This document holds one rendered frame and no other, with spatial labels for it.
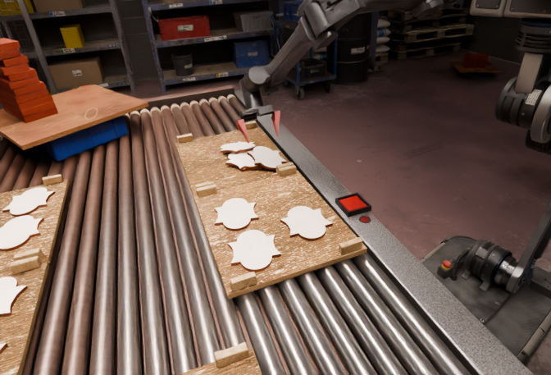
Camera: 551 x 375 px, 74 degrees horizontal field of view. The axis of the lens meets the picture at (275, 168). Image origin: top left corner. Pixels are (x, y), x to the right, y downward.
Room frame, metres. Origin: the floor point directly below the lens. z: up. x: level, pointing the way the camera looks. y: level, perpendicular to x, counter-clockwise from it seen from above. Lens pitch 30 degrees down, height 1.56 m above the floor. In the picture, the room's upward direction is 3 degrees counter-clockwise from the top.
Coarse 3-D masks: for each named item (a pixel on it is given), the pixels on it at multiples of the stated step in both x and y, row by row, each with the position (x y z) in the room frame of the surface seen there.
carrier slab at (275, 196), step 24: (240, 192) 0.94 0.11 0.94; (264, 192) 0.93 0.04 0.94; (288, 192) 0.92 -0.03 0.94; (312, 192) 0.91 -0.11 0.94; (216, 216) 0.82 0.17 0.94; (264, 216) 0.81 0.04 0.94; (336, 216) 0.79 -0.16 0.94; (216, 240) 0.72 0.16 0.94; (288, 240) 0.70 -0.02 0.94; (336, 240) 0.69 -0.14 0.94; (216, 264) 0.64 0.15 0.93; (240, 264) 0.63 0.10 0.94; (288, 264) 0.62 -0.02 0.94; (312, 264) 0.62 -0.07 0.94
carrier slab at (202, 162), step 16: (256, 128) 1.41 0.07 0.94; (176, 144) 1.30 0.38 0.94; (192, 144) 1.29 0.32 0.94; (208, 144) 1.28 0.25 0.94; (256, 144) 1.26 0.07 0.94; (272, 144) 1.25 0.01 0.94; (192, 160) 1.16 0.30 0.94; (208, 160) 1.15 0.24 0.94; (224, 160) 1.15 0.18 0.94; (288, 160) 1.12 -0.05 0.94; (192, 176) 1.05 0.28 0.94; (208, 176) 1.04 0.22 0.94; (224, 176) 1.03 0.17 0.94; (240, 176) 1.03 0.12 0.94; (256, 176) 1.02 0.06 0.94; (272, 176) 1.02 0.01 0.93; (192, 192) 0.95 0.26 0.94
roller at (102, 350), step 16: (112, 144) 1.37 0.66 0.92; (112, 160) 1.23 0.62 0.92; (112, 176) 1.11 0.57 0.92; (112, 192) 1.01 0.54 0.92; (112, 208) 0.92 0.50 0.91; (112, 224) 0.84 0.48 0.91; (112, 240) 0.77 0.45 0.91; (112, 256) 0.71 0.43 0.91; (112, 272) 0.66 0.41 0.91; (96, 288) 0.61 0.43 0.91; (112, 288) 0.61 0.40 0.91; (96, 304) 0.56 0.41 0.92; (112, 304) 0.56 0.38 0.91; (96, 320) 0.51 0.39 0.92; (112, 320) 0.52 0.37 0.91; (96, 336) 0.47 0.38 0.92; (112, 336) 0.48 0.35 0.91; (96, 352) 0.44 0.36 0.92; (112, 352) 0.45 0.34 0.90; (96, 368) 0.41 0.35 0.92; (112, 368) 0.42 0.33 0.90
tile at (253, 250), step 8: (248, 232) 0.73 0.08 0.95; (256, 232) 0.73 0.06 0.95; (240, 240) 0.70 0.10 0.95; (248, 240) 0.70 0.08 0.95; (256, 240) 0.70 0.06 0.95; (264, 240) 0.70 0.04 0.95; (272, 240) 0.70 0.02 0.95; (232, 248) 0.68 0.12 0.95; (240, 248) 0.68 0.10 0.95; (248, 248) 0.67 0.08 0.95; (256, 248) 0.67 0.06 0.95; (264, 248) 0.67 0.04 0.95; (272, 248) 0.67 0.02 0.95; (240, 256) 0.65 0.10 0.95; (248, 256) 0.65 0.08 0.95; (256, 256) 0.64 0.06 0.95; (264, 256) 0.64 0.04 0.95; (272, 256) 0.65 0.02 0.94; (280, 256) 0.65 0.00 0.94; (232, 264) 0.63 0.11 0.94; (248, 264) 0.62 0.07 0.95; (256, 264) 0.62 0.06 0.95; (264, 264) 0.62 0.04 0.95
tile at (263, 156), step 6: (258, 150) 1.14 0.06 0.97; (264, 150) 1.15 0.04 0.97; (270, 150) 1.15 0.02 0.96; (252, 156) 1.10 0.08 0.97; (258, 156) 1.10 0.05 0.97; (264, 156) 1.11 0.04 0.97; (270, 156) 1.11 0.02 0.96; (276, 156) 1.12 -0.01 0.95; (258, 162) 1.06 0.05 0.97; (264, 162) 1.06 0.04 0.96; (270, 162) 1.07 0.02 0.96; (276, 162) 1.08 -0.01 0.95; (282, 162) 1.09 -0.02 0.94; (270, 168) 1.04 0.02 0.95
